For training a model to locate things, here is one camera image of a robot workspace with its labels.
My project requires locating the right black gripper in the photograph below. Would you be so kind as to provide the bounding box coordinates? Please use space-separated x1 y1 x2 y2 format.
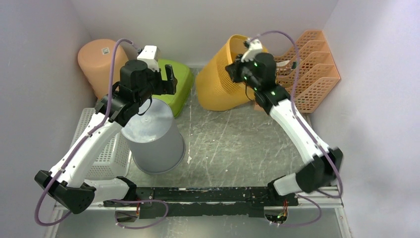
225 53 261 91

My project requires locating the green plastic basin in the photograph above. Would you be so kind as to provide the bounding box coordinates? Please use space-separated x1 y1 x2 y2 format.
153 59 194 117

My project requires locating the yellow slatted waste basket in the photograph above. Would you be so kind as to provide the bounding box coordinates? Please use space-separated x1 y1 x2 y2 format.
196 35 255 111

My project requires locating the grey plastic bucket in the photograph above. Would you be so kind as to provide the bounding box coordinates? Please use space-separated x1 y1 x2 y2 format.
121 99 186 174

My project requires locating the large orange plastic bucket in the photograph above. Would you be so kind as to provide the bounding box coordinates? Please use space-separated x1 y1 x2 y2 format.
77 39 115 100

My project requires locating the white perforated tray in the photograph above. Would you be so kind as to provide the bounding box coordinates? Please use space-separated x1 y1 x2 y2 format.
71 108 131 180

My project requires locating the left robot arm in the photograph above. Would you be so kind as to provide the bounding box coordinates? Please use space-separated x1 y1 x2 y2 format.
35 60 177 214

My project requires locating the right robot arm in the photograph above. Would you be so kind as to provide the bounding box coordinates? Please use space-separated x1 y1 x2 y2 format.
225 53 343 205

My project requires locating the orange plastic file organizer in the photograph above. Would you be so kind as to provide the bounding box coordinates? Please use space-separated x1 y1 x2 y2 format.
274 30 340 114

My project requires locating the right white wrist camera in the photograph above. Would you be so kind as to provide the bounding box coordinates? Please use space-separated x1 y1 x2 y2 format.
241 39 263 62

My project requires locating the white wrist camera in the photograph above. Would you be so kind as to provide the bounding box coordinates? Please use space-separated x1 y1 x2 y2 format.
241 39 263 62
137 45 160 72

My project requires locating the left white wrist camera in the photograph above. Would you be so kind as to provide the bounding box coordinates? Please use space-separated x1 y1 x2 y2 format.
137 45 160 72

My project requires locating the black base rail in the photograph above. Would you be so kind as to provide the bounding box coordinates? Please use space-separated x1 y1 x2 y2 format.
104 186 299 219

